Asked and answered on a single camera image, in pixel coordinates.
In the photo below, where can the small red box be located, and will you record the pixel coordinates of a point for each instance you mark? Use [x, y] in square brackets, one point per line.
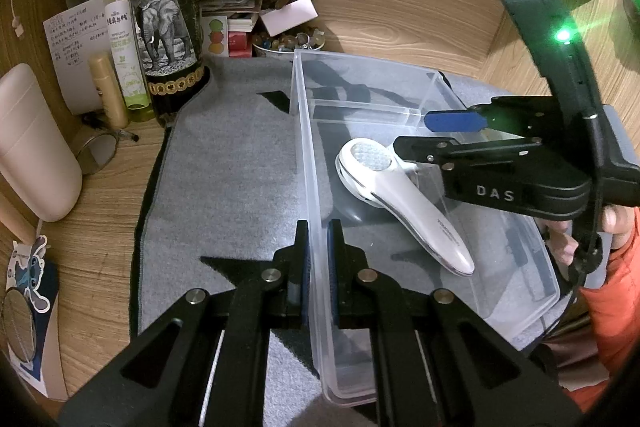
[240, 44]

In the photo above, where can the clear plastic storage box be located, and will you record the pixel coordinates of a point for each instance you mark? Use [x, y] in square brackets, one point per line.
[490, 302]

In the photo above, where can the traffic light picture card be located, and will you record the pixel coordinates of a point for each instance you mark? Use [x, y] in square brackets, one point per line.
[215, 34]

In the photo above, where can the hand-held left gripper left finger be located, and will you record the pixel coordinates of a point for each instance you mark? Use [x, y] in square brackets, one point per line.
[303, 267]

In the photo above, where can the round mirror with cartoon card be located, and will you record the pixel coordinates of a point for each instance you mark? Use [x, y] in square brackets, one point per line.
[47, 357]

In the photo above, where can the white folded card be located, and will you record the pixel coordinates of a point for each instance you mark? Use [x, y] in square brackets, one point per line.
[290, 14]

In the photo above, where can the white handwritten paper note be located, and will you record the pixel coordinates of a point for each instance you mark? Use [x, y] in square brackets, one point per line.
[70, 52]

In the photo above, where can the beige plastic container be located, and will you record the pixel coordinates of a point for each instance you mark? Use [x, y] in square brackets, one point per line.
[35, 147]

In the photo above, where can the white handheld lint remover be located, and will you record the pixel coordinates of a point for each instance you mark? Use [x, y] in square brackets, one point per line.
[425, 217]

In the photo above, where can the person's right forearm orange sleeve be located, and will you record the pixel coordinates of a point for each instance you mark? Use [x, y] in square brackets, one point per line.
[620, 307]

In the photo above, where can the round flat mirror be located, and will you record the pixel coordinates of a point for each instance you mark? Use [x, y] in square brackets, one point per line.
[17, 327]

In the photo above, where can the bowl of coloured beads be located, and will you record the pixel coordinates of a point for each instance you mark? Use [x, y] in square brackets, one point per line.
[285, 43]

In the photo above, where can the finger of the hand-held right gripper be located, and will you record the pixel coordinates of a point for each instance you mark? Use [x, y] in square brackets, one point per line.
[470, 148]
[452, 121]

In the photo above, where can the gold lip balm tube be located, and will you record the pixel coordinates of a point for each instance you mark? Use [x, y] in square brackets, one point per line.
[107, 92]

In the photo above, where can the person's right hand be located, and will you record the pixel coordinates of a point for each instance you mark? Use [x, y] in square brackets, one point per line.
[565, 247]

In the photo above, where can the blue cartoon sticker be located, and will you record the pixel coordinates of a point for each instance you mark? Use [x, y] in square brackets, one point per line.
[27, 267]

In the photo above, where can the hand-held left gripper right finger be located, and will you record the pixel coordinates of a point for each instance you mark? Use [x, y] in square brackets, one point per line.
[334, 267]

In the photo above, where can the grey cloth mat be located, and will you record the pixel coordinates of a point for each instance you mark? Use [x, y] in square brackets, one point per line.
[225, 187]

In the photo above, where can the green spray bottle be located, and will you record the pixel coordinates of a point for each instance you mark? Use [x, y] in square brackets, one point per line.
[125, 57]

